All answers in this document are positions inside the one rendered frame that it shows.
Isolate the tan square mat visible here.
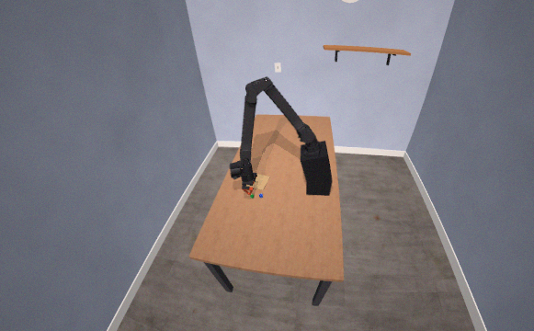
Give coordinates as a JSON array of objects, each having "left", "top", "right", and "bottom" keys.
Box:
[{"left": 246, "top": 174, "right": 270, "bottom": 190}]

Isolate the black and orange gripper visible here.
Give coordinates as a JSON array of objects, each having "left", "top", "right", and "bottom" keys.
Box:
[{"left": 242, "top": 172, "right": 257, "bottom": 195}]

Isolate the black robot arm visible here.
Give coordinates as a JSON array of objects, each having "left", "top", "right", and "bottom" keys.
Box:
[{"left": 230, "top": 77, "right": 322, "bottom": 182}]

